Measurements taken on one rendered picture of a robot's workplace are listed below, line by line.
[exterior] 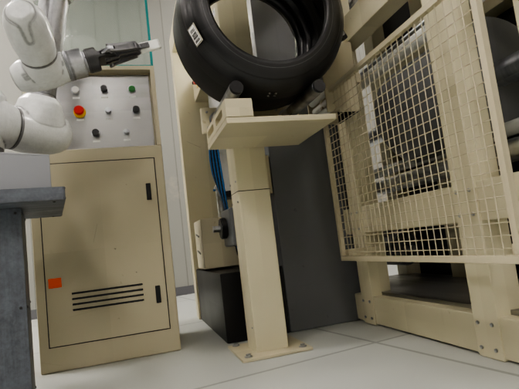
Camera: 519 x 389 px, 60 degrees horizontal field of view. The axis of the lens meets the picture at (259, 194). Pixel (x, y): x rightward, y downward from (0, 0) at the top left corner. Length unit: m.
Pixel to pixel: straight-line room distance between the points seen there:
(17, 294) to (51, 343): 0.52
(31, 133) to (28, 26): 0.51
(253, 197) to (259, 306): 0.41
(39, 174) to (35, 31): 0.42
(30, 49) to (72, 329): 1.12
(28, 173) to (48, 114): 0.35
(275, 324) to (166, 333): 0.51
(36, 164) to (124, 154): 0.61
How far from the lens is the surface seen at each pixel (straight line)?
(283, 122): 1.45
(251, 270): 1.72
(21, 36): 1.36
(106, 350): 2.03
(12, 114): 1.74
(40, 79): 1.48
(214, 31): 1.47
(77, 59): 1.49
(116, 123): 2.13
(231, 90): 1.42
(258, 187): 1.75
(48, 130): 1.78
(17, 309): 1.56
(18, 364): 1.58
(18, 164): 1.51
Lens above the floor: 0.42
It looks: 6 degrees up
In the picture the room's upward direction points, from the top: 7 degrees counter-clockwise
